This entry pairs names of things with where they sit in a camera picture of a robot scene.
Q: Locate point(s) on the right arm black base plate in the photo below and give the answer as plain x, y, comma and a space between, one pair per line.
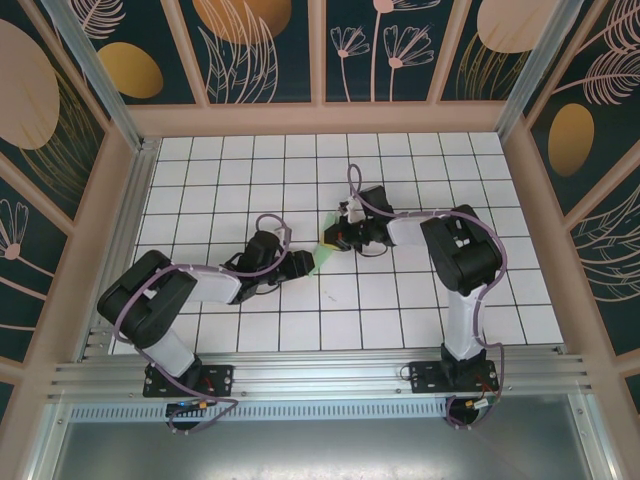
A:
425, 377

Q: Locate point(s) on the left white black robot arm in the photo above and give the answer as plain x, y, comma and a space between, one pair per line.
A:
215, 287

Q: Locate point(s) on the aluminium side rail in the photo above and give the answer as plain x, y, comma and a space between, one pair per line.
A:
124, 240

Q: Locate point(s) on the grey sheet metal panel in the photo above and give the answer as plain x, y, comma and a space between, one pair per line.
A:
320, 450

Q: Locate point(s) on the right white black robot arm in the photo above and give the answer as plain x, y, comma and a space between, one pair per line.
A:
465, 325

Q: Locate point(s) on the right base yellow power connector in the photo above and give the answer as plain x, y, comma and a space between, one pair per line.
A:
471, 404

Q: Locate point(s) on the long aluminium mounting rail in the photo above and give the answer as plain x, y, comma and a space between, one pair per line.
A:
320, 372

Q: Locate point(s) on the left base yellow power connector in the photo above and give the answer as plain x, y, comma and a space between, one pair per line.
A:
201, 404

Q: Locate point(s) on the aluminium corner post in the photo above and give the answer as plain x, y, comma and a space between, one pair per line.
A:
545, 75
93, 75

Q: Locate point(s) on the light green cloth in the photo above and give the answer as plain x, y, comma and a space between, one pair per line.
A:
320, 257

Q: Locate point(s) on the base yellow power connector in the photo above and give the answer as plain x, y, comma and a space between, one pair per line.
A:
471, 404
201, 404

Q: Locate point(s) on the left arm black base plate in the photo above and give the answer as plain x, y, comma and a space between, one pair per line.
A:
220, 380

